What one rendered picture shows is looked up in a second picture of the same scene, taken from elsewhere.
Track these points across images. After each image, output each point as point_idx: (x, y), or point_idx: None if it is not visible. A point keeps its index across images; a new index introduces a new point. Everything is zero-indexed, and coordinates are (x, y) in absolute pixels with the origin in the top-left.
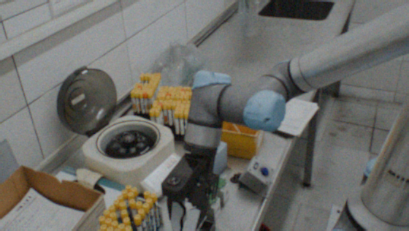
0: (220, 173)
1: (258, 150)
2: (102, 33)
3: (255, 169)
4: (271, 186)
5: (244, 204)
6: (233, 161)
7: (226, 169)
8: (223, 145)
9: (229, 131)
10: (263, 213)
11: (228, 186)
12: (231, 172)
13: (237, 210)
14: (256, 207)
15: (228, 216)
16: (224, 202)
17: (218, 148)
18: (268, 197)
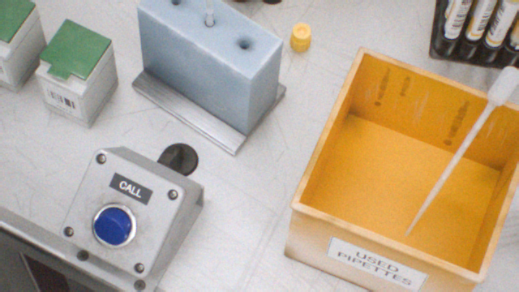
0: (199, 102)
1: (340, 275)
2: None
3: (113, 187)
4: (125, 285)
5: (47, 174)
6: (292, 169)
7: (226, 130)
8: (240, 66)
9: (340, 101)
10: (13, 241)
11: (75, 96)
12: (221, 156)
13: (23, 149)
14: (23, 213)
15: (1, 118)
16: (48, 103)
17: (222, 45)
18: (72, 266)
